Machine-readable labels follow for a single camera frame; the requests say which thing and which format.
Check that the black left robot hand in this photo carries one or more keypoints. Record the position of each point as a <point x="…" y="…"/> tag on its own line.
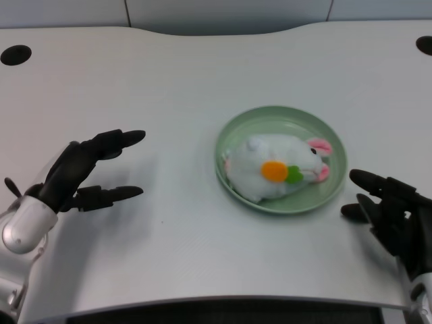
<point x="67" y="168"/>

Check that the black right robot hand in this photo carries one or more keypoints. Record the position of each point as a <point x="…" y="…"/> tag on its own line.
<point x="395" y="212"/>

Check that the white rabbit doll with carrot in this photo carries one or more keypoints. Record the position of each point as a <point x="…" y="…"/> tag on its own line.
<point x="266" y="158"/>

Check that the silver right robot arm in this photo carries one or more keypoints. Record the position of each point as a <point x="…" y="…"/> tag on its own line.
<point x="422" y="297"/>

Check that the green round plate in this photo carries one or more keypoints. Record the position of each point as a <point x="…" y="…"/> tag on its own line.
<point x="324" y="189"/>

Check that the dark robot torso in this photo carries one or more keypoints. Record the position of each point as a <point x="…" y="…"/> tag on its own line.
<point x="222" y="312"/>

